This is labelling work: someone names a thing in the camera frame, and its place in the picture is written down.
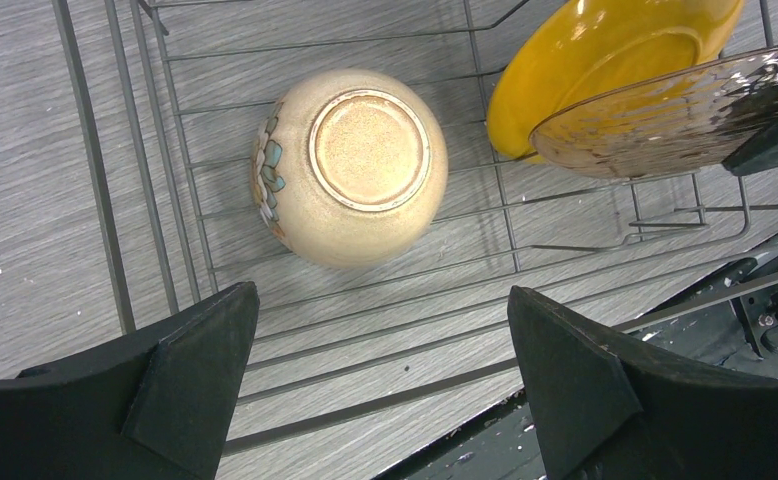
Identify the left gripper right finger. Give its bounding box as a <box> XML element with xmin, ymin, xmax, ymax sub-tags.
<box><xmin>507</xmin><ymin>286</ymin><xmax>778</xmax><ymax>479</ymax></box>

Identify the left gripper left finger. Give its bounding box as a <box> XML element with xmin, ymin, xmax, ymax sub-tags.
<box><xmin>0</xmin><ymin>282</ymin><xmax>260</xmax><ymax>479</ymax></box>

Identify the amber glass bowl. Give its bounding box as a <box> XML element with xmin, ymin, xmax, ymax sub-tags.
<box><xmin>530</xmin><ymin>46</ymin><xmax>778</xmax><ymax>179</ymax></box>

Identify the yellow plate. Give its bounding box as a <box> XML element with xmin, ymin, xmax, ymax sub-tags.
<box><xmin>486</xmin><ymin>0</ymin><xmax>744</xmax><ymax>159</ymax></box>

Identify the beige floral bowl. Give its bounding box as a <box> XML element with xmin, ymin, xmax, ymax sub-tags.
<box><xmin>250</xmin><ymin>69</ymin><xmax>449</xmax><ymax>269</ymax></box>

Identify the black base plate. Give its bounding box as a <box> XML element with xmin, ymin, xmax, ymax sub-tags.
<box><xmin>379</xmin><ymin>253</ymin><xmax>778</xmax><ymax>479</ymax></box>

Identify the black wire dish rack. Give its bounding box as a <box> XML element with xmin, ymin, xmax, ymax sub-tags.
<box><xmin>72</xmin><ymin>1</ymin><xmax>778</xmax><ymax>465</ymax></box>

